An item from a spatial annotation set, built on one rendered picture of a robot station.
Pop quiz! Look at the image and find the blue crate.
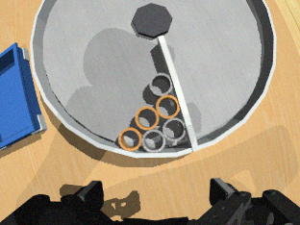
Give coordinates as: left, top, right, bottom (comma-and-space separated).
0, 42, 47, 151

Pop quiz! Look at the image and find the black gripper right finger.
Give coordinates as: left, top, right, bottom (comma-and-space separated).
185, 178, 300, 225

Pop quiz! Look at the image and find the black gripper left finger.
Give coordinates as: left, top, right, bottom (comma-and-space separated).
0, 181, 124, 225

